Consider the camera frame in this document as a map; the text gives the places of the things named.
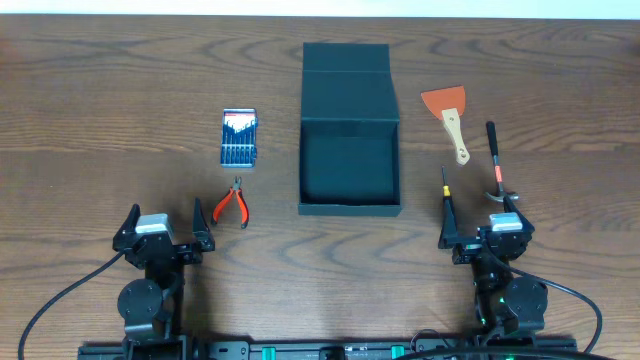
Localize black yellow screwdriver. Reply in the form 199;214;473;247
441;165;451;199

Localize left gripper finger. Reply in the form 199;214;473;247
192;198;211;244
117;204;140;241

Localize orange blade wooden scraper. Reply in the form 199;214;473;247
421;85;470;166

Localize black handled claw hammer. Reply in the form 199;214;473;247
484;121;519;203

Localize blue screwdriver set case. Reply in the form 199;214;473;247
220;108;259;168

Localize orange handled pliers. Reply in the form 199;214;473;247
211;176;250;229

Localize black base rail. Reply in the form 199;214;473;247
77;338;579;360

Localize dark green open box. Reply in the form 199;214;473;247
298;43;402;217

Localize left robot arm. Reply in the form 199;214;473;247
112;199;215;360

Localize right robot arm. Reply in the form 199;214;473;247
438;194;548;346

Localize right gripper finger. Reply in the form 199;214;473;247
503;195;530;230
439;195;458;248

